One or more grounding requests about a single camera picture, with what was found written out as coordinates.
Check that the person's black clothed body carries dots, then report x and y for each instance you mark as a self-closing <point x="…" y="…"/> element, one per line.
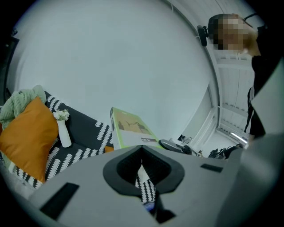
<point x="261" y="73"/>

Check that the green knitted blanket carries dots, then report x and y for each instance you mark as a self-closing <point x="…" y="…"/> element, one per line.
<point x="20" y="99"/>

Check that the green magazine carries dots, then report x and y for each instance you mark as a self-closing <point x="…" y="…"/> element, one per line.
<point x="131" y="130"/>

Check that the white vase with flowers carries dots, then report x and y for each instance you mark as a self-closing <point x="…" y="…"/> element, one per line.
<point x="64" y="135"/>

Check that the black monitor screen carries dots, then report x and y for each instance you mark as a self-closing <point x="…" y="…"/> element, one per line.
<point x="10" y="57"/>

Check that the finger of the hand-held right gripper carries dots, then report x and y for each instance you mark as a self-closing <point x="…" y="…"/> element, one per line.
<point x="172" y="142"/>
<point x="175" y="149"/>

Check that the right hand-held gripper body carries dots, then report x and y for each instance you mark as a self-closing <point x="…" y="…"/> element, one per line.
<point x="187" y="149"/>

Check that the black white patterned sofa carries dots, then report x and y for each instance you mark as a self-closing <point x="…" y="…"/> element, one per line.
<point x="82" y="128"/>

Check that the person's head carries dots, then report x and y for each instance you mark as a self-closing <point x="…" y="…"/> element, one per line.
<point x="230" y="33"/>

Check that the ceiling tube light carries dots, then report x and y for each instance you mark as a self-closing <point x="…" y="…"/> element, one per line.
<point x="238" y="136"/>

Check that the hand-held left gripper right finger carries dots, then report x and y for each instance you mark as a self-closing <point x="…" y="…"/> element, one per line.
<point x="195" y="188"/>

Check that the small orange cushion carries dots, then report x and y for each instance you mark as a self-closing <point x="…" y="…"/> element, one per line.
<point x="108" y="149"/>

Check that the large orange cushion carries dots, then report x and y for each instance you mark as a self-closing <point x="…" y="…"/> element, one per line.
<point x="28" y="137"/>

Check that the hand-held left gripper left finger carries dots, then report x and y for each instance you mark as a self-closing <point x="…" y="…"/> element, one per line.
<point x="93" y="199"/>

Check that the black head-worn camera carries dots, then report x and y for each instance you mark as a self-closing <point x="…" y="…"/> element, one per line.
<point x="203" y="35"/>

